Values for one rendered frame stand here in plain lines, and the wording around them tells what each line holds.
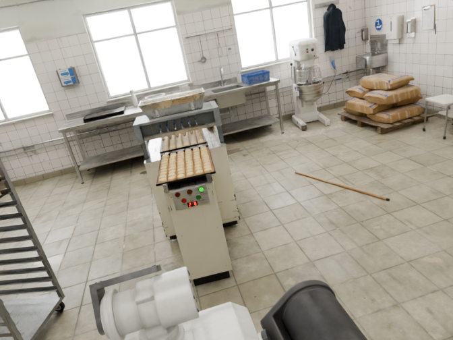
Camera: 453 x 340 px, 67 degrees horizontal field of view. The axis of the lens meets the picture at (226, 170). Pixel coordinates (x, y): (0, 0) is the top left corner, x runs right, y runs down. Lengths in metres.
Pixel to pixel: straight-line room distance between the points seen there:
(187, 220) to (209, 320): 1.89
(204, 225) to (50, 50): 4.33
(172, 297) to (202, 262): 2.17
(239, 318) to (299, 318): 0.09
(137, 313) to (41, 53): 5.78
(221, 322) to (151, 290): 0.13
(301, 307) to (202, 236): 1.98
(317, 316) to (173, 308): 0.20
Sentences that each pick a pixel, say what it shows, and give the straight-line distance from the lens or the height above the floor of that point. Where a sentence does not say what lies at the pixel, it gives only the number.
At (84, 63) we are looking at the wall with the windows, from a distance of 6.00.
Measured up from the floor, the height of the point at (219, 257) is 0.23.
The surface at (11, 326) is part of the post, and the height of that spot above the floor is 0.34.
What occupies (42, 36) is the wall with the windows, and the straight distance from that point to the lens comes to 6.10.
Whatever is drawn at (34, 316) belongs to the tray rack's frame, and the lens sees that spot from 2.96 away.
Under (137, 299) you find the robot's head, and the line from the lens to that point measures 0.45.
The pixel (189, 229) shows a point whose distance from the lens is 2.45.
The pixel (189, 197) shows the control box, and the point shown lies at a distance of 2.30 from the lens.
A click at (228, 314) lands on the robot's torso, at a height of 1.37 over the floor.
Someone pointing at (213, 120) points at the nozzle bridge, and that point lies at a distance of 2.97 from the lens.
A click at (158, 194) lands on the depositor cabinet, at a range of 3.08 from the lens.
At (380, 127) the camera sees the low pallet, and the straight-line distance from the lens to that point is 5.32.
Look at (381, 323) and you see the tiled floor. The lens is 2.39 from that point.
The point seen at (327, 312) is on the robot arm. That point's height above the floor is 1.37.
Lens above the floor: 1.75
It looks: 22 degrees down
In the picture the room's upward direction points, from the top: 11 degrees counter-clockwise
